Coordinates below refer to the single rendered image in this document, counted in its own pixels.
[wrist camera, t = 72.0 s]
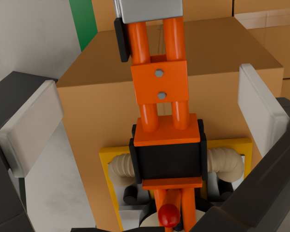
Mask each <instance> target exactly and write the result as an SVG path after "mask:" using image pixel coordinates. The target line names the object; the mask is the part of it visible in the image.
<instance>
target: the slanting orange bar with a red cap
mask: <svg viewBox="0 0 290 232"><path fill-rule="evenodd" d="M180 204H181V191H180V188H177V189H168V190H167V192H166V195H165V197H164V200H163V202H162V205H161V207H160V209H159V211H158V214H157V217H158V220H159V222H160V224H161V225H162V226H164V227H166V228H173V227H175V226H177V224H178V223H179V222H180V217H181V214H180Z"/></svg>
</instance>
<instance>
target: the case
mask: <svg viewBox="0 0 290 232"><path fill-rule="evenodd" d="M146 30H147V37H148V44H149V51H150V55H158V54H166V48H165V39H164V30H163V24H161V25H153V26H146ZM184 36H185V50H186V61H187V75H188V90H189V113H196V115H197V120H198V119H202V120H203V125H204V133H205V134H206V139H207V140H219V139H238V138H251V140H252V143H253V148H252V160H251V171H252V170H253V169H254V168H255V166H256V165H257V164H258V163H259V162H260V161H261V159H262V156H261V154H260V151H259V149H258V147H257V145H256V142H255V140H254V138H253V136H252V133H251V131H250V129H249V127H248V125H247V122H246V120H245V118H244V116H243V114H242V112H241V109H240V107H239V105H238V83H239V66H241V65H242V64H249V63H250V64H251V65H252V66H253V68H254V69H255V70H256V72H257V73H258V75H259V76H260V78H261V79H262V80H263V81H264V83H265V84H266V86H267V87H268V89H269V90H270V91H271V93H272V94H273V96H274V97H275V98H279V97H280V95H281V88H282V81H283V74H284V67H283V66H282V65H281V64H280V63H279V62H278V61H277V60H276V59H275V58H274V57H273V56H272V55H271V53H270V52H269V51H268V50H267V49H266V48H265V47H264V46H263V45H262V44H261V43H260V42H259V41H258V40H257V39H256V38H255V37H254V36H253V35H252V34H251V33H250V32H249V31H248V30H247V29H246V28H245V27H244V26H243V25H242V24H241V23H240V22H239V21H238V20H237V19H236V18H235V17H223V18H214V19H206V20H198V21H189V22H184ZM131 65H132V61H131V55H130V58H129V59H128V62H124V63H123V62H121V58H120V53H119V48H118V43H117V38H116V31H115V30H109V31H100V32H98V33H97V34H96V35H95V37H94V38H93V39H92V40H91V41H90V43H89V44H88V45H87V46H86V48H85V49H84V50H83V51H82V52H81V54H80V55H79V56H78V57H77V59H76V60H75V61H74V62H73V64H72V65H71V66H70V67H69V68H68V69H67V70H66V72H65V73H64V74H63V75H62V77H61V78H60V79H59V80H58V82H57V83H56V87H57V90H58V94H59V97H60V100H61V103H62V107H63V110H64V114H65V115H64V116H63V118H62V121H63V124H64V128H65V131H66V134H67V137H68V140H69V143H70V146H71V149H72V152H73V155H74V158H75V162H76V165H77V168H78V171H79V174H80V177H81V180H82V183H83V186H84V189H85V192H86V195H87V199H88V202H89V205H90V208H91V211H92V214H93V217H94V220H95V223H96V226H97V228H98V229H102V230H106V231H110V232H121V230H120V227H119V223H118V220H117V216H116V212H115V209H114V205H113V202H112V199H111V195H110V191H109V188H108V184H107V181H106V177H105V174H104V170H103V166H102V163H101V160H100V156H99V151H100V149H101V148H105V147H118V146H129V141H130V139H131V138H133V136H132V127H133V125H134V124H137V120H138V118H139V117H141V115H140V109H139V105H137V102H136V97H135V91H134V86H133V78H132V73H131ZM157 113H158V116H167V115H172V107H171V102H166V103H157Z"/></svg>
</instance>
